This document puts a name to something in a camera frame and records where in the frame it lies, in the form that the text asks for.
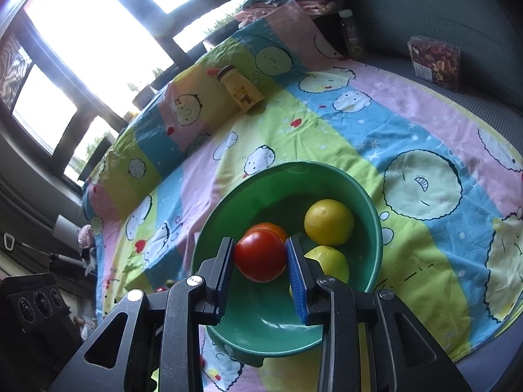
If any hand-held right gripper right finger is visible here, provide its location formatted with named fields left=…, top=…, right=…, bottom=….
left=285, top=236, right=475, bottom=392

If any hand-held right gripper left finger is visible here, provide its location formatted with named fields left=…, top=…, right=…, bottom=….
left=49, top=236, right=236, bottom=392

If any yellow mango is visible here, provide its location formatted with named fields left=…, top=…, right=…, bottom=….
left=289, top=246, right=350, bottom=299

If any deep red tomato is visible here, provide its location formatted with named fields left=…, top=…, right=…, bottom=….
left=235, top=229, right=287, bottom=282

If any green plastic bowl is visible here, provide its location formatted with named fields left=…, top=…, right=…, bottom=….
left=191, top=162, right=384, bottom=367

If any orange-red tomato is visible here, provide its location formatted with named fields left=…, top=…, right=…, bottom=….
left=245, top=222, right=290, bottom=243

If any yellow lemon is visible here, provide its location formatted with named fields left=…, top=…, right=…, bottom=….
left=304, top=199, right=355, bottom=247

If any pink crumpled cloth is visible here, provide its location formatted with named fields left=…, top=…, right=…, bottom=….
left=77, top=224, right=96, bottom=250

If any pastel cartoon printed blanket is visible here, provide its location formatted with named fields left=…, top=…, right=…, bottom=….
left=82, top=2, right=523, bottom=392

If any yellow bear print bottle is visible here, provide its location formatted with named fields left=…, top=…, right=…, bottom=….
left=218, top=65, right=265, bottom=114

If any dark drink bottle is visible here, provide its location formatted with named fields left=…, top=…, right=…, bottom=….
left=338, top=9, right=367, bottom=58

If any clear box of dried snacks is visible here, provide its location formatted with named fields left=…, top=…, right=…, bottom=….
left=407, top=35, right=462, bottom=91

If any window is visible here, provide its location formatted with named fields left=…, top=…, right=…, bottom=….
left=0, top=0, right=250, bottom=184

